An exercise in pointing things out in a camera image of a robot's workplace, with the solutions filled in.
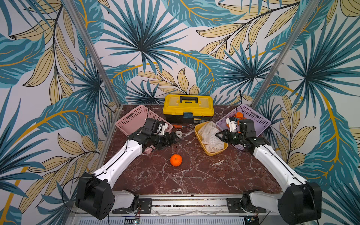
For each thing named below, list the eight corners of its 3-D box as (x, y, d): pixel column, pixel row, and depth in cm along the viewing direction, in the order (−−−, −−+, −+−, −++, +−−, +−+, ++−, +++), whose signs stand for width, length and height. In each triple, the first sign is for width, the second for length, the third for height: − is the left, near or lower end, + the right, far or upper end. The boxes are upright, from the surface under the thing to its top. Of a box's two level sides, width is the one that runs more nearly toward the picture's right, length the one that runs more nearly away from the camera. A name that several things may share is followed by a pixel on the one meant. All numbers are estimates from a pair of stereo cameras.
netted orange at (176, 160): (168, 163, 90) (168, 160, 86) (174, 155, 94) (174, 151, 90) (177, 168, 88) (177, 166, 84) (183, 160, 92) (183, 157, 88)
